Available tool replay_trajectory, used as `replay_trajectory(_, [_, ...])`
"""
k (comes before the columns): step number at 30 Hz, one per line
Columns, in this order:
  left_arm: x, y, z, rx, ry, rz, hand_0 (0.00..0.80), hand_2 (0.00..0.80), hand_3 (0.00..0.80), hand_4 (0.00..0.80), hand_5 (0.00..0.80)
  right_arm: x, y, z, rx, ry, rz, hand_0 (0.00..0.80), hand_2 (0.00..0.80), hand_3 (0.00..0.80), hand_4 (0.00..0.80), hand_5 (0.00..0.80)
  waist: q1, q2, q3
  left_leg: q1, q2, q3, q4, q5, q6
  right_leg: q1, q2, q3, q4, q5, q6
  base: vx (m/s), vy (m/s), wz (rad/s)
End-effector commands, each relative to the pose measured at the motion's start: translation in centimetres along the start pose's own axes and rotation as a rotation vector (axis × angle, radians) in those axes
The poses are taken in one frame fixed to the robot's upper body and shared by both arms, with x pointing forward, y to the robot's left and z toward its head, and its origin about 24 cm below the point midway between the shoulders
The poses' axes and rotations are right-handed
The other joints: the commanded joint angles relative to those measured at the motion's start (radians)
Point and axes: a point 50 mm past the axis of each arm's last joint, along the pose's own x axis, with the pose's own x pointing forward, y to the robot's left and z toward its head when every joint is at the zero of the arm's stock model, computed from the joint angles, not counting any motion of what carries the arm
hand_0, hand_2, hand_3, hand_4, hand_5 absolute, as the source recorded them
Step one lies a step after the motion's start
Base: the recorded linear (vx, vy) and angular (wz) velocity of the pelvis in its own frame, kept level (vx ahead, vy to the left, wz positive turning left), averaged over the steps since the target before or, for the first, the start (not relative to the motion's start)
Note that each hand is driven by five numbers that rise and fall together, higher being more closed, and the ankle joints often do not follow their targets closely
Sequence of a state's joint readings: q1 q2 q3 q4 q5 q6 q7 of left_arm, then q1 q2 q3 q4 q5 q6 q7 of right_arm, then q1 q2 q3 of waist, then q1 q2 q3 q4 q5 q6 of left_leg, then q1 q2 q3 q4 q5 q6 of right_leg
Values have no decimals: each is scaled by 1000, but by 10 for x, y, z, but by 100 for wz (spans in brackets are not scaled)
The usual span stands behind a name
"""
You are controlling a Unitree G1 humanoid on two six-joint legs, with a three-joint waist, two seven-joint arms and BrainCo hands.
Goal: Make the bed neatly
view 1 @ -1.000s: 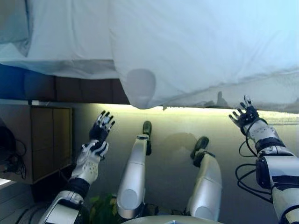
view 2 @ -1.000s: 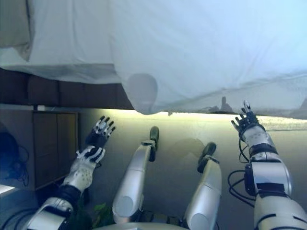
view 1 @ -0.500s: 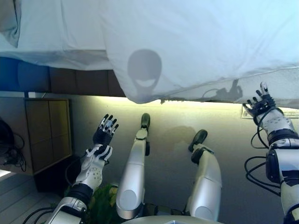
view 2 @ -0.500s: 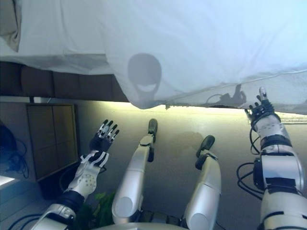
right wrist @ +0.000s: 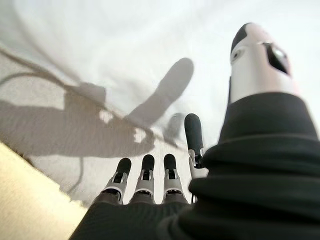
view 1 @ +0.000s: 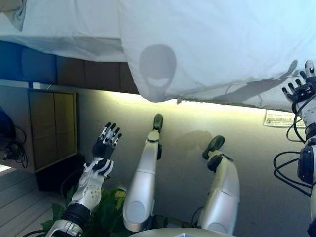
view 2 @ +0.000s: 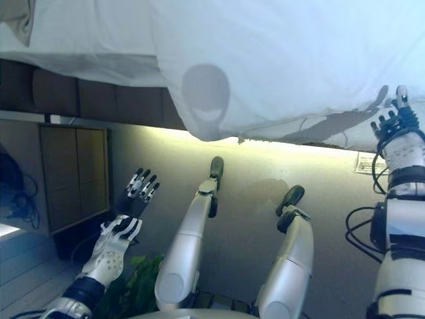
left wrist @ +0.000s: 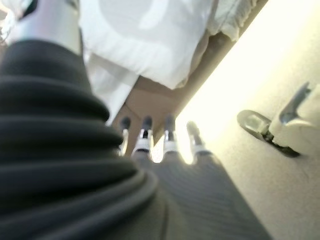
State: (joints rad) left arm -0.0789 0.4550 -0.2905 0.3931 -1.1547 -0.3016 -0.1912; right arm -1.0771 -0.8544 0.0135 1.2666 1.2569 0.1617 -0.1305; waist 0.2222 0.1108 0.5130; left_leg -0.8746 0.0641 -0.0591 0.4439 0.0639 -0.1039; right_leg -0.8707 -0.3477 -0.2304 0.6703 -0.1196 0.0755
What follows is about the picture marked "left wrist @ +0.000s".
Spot dark brown bed frame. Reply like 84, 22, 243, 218
109, 32, 226, 131

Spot white sheeted mattress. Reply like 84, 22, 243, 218
83, 53, 138, 125

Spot white duvet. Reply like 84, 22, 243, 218
77, 0, 218, 90

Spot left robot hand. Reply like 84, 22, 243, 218
0, 0, 273, 240

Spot white fringed blanket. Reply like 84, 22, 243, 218
207, 0, 270, 42

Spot silver left robot leg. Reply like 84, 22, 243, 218
269, 82, 320, 156

